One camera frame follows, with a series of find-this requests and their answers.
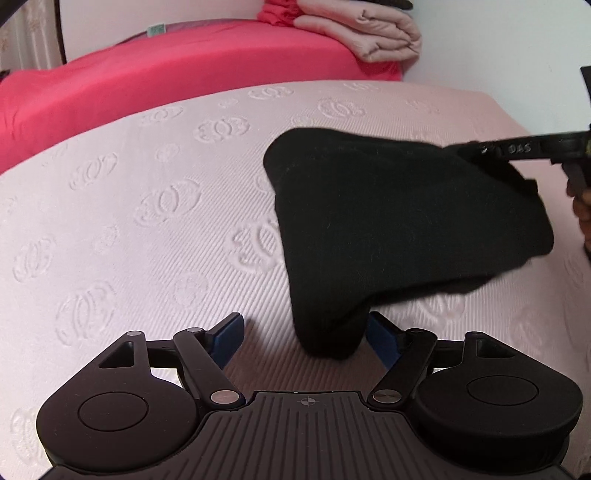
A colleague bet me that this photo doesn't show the black pants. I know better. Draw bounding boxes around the black pants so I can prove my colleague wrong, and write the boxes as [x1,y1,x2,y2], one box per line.
[263,128,554,360]

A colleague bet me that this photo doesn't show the right hand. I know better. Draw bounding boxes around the right hand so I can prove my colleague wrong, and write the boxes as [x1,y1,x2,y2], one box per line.
[566,177,591,259]

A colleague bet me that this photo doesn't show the white embossed mattress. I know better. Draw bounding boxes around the white embossed mattress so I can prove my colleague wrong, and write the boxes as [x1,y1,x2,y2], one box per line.
[1,81,590,479]

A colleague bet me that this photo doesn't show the dark brown pillow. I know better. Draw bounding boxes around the dark brown pillow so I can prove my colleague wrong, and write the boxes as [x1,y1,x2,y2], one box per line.
[379,0,414,11]

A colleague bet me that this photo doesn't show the folded beige blanket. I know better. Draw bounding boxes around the folded beige blanket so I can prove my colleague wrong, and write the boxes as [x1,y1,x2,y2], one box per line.
[294,1,422,63]

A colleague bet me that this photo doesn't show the pink red bed sheet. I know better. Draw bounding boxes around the pink red bed sheet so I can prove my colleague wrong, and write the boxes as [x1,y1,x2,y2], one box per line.
[1,20,403,171]

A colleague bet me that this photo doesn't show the red ruffled pillow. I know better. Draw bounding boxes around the red ruffled pillow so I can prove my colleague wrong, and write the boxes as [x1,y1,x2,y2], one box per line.
[256,0,304,27]

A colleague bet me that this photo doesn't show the floral curtain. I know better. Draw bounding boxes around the floral curtain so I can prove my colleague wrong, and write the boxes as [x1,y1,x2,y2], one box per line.
[1,0,63,73]

